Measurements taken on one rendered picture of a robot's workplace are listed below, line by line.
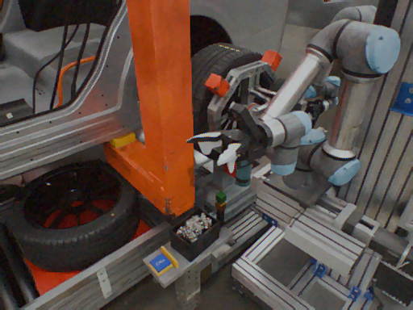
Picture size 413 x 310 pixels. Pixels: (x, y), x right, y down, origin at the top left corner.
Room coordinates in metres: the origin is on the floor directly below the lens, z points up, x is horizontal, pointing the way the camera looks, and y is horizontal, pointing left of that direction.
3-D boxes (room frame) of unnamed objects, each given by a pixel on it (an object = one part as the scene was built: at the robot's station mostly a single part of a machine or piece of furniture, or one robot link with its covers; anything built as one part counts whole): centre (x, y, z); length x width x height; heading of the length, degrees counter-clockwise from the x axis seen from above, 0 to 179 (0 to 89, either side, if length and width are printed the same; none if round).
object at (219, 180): (1.73, -0.11, 0.32); 0.40 x 0.30 x 0.28; 132
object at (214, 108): (1.60, -0.22, 0.85); 0.54 x 0.07 x 0.54; 132
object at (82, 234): (1.30, 0.73, 0.39); 0.66 x 0.66 x 0.24
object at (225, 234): (1.00, 0.08, 0.44); 0.43 x 0.17 x 0.03; 132
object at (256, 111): (1.44, -0.23, 1.03); 0.19 x 0.18 x 0.11; 42
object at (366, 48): (0.93, -0.46, 1.19); 0.15 x 0.12 x 0.55; 31
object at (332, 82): (1.73, -0.71, 0.95); 0.11 x 0.08 x 0.11; 115
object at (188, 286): (0.98, 0.10, 0.21); 0.10 x 0.10 x 0.42; 42
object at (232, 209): (1.69, -0.07, 0.13); 0.50 x 0.36 x 0.10; 132
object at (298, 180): (1.04, -0.39, 0.87); 0.15 x 0.15 x 0.10
